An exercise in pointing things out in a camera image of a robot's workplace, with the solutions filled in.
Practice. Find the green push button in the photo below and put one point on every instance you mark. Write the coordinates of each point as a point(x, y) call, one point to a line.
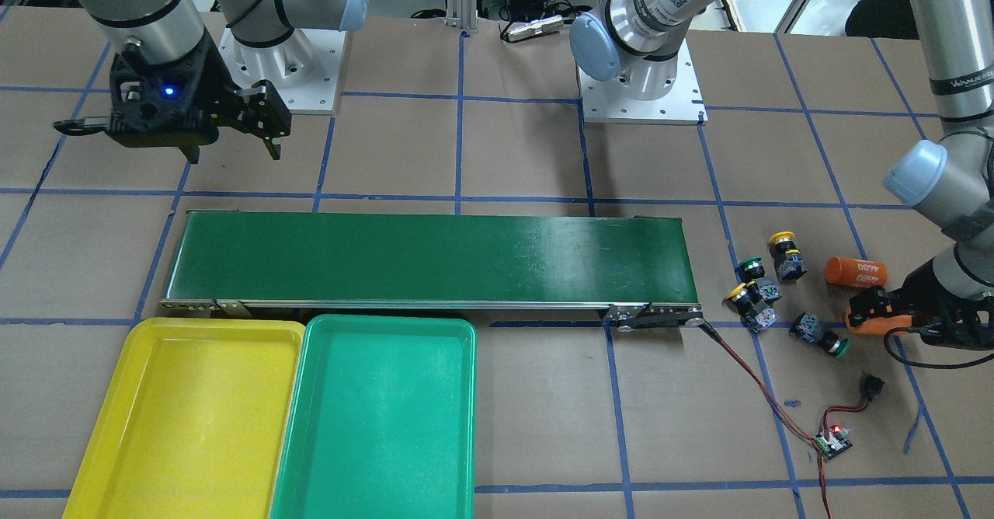
point(753, 274)
point(808, 328)

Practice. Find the yellow plastic tray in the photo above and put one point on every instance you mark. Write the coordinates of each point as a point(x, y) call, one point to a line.
point(193, 421)

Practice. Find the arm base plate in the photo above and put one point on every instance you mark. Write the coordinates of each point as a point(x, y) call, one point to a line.
point(305, 69)
point(666, 93)

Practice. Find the green plastic tray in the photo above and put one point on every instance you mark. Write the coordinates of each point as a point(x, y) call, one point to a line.
point(382, 424)

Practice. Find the green conveyor belt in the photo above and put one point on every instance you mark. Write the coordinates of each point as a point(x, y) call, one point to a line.
point(635, 272)

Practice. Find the small motor controller board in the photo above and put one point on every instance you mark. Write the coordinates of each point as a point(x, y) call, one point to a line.
point(833, 441)

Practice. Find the black rocker switch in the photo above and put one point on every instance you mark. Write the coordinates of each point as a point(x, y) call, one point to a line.
point(871, 387)

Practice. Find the plain orange cylinder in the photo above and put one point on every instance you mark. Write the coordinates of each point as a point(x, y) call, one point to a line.
point(878, 326)

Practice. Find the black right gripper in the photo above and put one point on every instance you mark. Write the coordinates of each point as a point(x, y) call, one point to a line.
point(223, 99)

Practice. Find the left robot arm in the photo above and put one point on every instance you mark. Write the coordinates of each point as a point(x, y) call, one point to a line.
point(947, 180)

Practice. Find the orange cylinder with 4680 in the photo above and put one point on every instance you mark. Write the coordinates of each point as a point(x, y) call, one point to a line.
point(857, 273)

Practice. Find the yellow push button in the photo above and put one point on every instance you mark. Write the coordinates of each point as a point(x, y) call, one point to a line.
point(789, 264)
point(756, 313)

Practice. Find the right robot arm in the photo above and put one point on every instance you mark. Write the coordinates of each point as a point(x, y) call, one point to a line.
point(166, 30)

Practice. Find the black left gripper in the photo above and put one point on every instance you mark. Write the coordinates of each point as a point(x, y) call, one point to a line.
point(924, 299)

